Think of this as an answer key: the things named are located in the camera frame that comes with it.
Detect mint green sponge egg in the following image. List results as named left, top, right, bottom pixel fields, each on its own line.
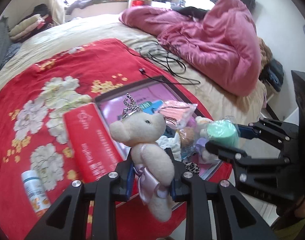
left=206, top=119, right=239, bottom=147

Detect leopard print scrunchie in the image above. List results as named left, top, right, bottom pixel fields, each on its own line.
left=185, top=162, right=200, bottom=175

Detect teddy bear with tiara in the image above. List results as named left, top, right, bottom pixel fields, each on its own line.
left=109, top=94, right=174, bottom=222

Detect beige sponge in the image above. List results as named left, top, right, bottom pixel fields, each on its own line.
left=177, top=127, right=200, bottom=152

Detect pink item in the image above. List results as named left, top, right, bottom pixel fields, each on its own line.
left=155, top=100, right=198, bottom=129

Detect teddy bear purple dress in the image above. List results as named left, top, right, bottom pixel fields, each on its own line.
left=195, top=116, right=219, bottom=164

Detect white floral scrunchie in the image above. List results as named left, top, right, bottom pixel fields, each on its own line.
left=156, top=132, right=181, bottom=161

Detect green sleeve forearm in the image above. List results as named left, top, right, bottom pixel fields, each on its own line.
left=271, top=214, right=305, bottom=239

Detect beige bed sheet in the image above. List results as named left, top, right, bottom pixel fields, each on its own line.
left=0, top=14, right=267, bottom=124

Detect red tissue box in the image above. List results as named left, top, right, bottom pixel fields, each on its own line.
left=63, top=103, right=129, bottom=183

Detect clothes pile on chair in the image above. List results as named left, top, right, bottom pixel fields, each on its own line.
left=258, top=37, right=284, bottom=93

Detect pink crumpled duvet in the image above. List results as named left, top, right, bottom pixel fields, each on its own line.
left=119, top=0, right=261, bottom=96

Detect grey tray with pink book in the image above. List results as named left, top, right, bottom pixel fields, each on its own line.
left=95, top=76, right=229, bottom=182

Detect white supplement bottle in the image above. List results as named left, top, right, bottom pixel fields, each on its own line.
left=21, top=170, right=51, bottom=218

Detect red box on desk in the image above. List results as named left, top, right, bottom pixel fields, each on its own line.
left=131, top=0, right=144, bottom=7

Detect folded clothes pile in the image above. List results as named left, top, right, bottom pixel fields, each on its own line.
left=9, top=3, right=53, bottom=43

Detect clothes on window sill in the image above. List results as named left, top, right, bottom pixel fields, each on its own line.
left=66, top=0, right=129, bottom=15

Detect black coiled cable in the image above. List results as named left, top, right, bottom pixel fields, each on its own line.
left=125, top=41, right=202, bottom=86

